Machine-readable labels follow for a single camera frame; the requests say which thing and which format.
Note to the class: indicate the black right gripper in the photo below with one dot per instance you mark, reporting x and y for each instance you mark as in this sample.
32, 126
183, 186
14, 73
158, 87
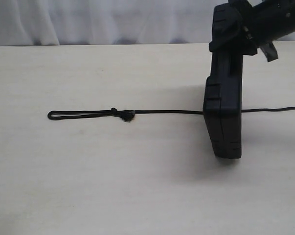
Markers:
246, 29

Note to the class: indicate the black plastic carry case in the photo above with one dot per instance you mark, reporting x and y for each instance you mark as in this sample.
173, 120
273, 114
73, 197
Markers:
223, 105

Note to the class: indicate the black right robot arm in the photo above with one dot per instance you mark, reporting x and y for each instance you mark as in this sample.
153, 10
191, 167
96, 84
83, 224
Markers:
285, 24

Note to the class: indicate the white backdrop curtain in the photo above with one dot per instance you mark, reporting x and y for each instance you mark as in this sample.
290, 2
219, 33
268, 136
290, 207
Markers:
104, 22

